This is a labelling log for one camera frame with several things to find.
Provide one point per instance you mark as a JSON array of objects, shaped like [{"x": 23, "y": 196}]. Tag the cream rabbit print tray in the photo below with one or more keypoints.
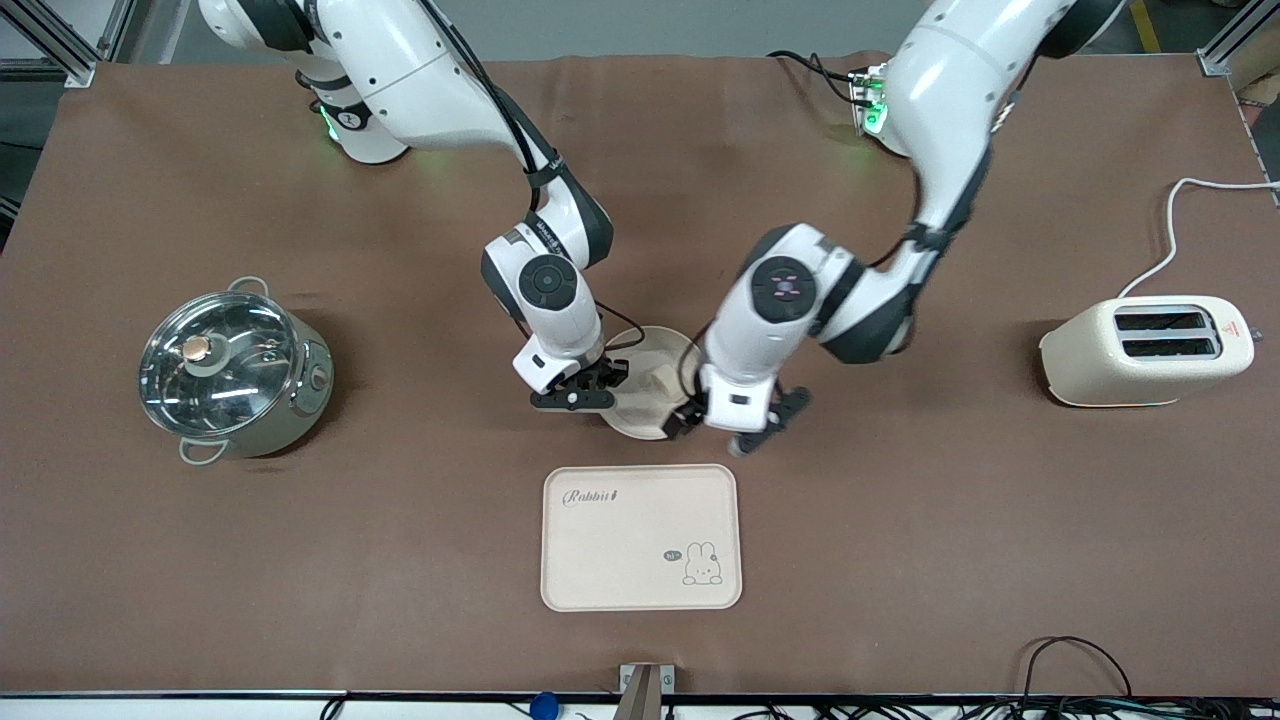
[{"x": 640, "y": 540}]

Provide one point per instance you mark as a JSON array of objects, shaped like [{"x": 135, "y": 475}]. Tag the aluminium frame profile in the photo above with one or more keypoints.
[
  {"x": 1235, "y": 40},
  {"x": 60, "y": 45}
]

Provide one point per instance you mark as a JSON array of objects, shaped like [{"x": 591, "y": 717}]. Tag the steel pot with glass lid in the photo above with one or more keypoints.
[{"x": 300, "y": 400}]

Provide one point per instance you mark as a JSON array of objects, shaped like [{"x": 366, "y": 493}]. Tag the small blue round object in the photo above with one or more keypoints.
[{"x": 543, "y": 706}]

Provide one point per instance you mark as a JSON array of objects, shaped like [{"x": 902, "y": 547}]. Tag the small cream bun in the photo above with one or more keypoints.
[{"x": 664, "y": 380}]

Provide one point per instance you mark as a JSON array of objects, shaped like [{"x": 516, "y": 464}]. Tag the brown table mat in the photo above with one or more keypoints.
[{"x": 350, "y": 560}]

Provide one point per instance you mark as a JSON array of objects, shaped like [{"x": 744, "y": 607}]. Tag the round cream plate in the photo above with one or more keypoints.
[{"x": 640, "y": 415}]

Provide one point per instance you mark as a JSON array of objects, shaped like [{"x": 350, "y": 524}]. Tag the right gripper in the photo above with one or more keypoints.
[{"x": 604, "y": 373}]

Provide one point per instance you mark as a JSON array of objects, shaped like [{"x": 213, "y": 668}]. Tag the cream two-slot toaster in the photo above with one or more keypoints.
[{"x": 1140, "y": 365}]

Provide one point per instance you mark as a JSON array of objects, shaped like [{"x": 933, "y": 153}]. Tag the grey metal camera bracket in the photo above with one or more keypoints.
[{"x": 645, "y": 688}]

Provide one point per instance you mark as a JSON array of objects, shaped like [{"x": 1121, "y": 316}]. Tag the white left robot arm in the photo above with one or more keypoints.
[{"x": 950, "y": 90}]

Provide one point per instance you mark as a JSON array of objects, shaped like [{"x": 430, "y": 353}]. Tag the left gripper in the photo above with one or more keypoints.
[{"x": 683, "y": 421}]

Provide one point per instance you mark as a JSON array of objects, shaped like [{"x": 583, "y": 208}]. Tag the tan cardboard box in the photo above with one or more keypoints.
[{"x": 1262, "y": 72}]

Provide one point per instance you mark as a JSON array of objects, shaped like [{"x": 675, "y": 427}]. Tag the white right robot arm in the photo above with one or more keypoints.
[{"x": 420, "y": 90}]

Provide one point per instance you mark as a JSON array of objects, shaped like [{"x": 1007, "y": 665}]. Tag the glass pot lid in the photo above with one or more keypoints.
[{"x": 220, "y": 365}]

